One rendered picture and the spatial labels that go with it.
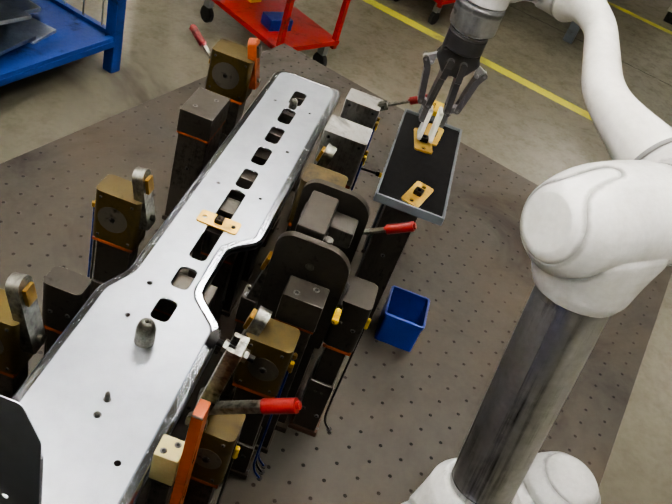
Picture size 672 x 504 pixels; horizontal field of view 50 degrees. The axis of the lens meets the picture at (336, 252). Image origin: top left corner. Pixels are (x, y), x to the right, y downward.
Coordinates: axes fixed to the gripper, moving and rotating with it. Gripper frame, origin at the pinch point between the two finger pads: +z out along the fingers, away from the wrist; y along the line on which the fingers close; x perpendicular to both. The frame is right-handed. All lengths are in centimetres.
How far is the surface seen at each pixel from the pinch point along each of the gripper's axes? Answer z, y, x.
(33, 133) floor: 125, 127, -130
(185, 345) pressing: 25, 34, 50
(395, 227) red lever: 10.8, 3.4, 22.3
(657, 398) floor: 124, -147, -68
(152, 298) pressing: 25, 42, 41
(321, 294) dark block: 12.8, 15.3, 42.8
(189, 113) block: 22, 49, -14
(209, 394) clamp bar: 13, 29, 67
